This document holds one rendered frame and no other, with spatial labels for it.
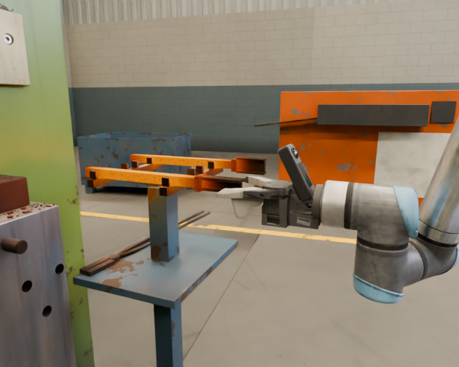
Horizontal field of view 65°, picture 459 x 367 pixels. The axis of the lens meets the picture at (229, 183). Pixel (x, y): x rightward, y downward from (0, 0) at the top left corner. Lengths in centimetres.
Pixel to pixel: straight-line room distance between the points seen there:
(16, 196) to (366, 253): 73
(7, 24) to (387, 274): 100
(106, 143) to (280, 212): 401
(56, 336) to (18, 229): 29
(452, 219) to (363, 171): 323
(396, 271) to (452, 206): 16
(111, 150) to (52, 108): 347
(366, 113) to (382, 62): 434
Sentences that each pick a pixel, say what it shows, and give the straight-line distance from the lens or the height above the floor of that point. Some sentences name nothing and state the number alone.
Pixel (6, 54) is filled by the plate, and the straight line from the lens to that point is 106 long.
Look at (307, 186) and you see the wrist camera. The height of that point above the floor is 98.
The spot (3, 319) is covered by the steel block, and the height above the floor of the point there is 72.
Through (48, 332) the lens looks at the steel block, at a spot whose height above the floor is 63.
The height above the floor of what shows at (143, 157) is 97.
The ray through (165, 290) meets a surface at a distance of 90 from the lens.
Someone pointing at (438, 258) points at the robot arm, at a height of 84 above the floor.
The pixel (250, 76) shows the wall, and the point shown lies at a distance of 820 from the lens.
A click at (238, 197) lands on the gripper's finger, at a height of 96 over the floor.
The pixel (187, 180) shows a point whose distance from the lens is 81.
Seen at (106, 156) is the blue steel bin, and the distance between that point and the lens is 465.
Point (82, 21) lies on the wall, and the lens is 1021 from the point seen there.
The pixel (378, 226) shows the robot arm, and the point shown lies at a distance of 69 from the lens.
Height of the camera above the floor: 114
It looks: 13 degrees down
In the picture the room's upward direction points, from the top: straight up
